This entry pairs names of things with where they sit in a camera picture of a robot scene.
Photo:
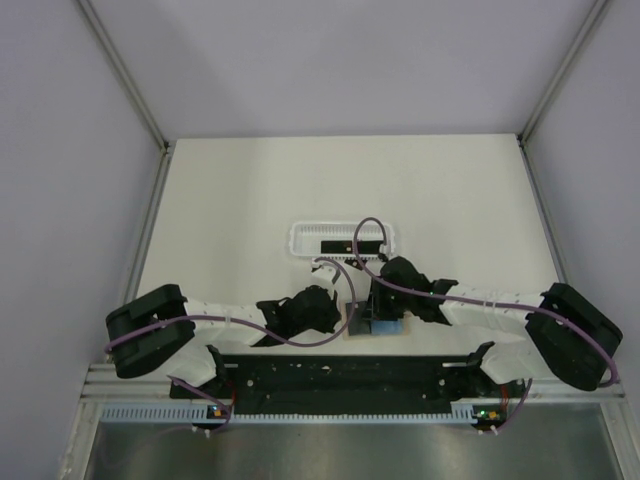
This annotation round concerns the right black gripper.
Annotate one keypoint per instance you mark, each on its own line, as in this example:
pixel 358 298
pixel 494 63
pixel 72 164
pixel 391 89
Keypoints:
pixel 376 306

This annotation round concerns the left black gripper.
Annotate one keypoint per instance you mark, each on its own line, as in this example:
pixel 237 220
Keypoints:
pixel 332 317

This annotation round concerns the black VIP card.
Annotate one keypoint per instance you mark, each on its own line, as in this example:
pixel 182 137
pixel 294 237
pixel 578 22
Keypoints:
pixel 353 263
pixel 360 324

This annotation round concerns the beige card holder wallet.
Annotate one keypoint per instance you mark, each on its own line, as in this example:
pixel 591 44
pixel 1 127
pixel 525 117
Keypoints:
pixel 380 328

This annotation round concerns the white plastic basket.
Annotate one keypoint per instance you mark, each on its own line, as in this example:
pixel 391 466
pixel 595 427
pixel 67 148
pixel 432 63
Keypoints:
pixel 311 239

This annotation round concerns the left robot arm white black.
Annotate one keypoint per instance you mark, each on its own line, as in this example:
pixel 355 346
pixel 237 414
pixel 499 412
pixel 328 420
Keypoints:
pixel 167 332

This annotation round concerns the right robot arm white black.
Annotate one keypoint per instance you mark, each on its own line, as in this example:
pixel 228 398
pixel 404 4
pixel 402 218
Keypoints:
pixel 557 333

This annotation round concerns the black card in basket right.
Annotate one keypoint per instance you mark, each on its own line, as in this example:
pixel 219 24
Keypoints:
pixel 369 247

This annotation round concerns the black card in basket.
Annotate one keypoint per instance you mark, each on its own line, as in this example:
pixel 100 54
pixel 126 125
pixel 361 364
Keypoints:
pixel 369 247
pixel 336 247

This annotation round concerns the black card in basket left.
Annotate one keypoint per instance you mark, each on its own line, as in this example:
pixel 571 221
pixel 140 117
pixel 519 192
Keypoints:
pixel 336 247

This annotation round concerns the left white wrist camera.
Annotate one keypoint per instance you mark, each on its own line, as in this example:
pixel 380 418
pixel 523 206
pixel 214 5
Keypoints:
pixel 325 272

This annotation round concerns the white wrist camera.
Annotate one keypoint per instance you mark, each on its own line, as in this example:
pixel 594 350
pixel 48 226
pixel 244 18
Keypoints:
pixel 325 272
pixel 384 252

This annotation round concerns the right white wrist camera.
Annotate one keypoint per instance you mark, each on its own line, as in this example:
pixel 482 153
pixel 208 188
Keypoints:
pixel 384 252

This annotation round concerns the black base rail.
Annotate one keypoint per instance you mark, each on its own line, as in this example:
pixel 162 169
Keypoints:
pixel 322 385

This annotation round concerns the white slotted cable duct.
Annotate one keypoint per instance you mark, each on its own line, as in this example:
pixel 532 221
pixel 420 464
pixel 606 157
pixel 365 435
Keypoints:
pixel 204 414

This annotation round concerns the left aluminium frame post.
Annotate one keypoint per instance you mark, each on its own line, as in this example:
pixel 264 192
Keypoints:
pixel 127 84

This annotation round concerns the aluminium frame post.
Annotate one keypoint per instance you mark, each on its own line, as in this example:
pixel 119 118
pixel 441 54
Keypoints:
pixel 127 84
pixel 578 45

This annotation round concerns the right aluminium frame post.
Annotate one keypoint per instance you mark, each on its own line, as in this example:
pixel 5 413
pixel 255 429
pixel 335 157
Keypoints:
pixel 578 45

